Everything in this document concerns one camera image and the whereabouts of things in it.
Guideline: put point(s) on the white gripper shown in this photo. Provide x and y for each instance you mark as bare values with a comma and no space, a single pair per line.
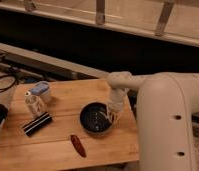
116,103

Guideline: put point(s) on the dark ceramic bowl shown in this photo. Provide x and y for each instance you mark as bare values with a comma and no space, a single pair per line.
93,118

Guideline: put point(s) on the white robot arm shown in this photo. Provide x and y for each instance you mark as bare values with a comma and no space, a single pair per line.
165,104

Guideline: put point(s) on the dark red oblong object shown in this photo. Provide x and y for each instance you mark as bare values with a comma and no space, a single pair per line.
78,145

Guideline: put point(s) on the wooden board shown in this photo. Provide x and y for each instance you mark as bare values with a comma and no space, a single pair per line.
50,149

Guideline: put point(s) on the black box with white stripe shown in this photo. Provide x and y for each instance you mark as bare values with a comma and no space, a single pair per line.
36,124

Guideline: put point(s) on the round black-rimmed object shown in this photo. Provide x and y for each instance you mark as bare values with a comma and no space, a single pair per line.
7,82

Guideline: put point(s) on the metal rail frame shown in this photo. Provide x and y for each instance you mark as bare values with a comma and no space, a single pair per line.
50,64

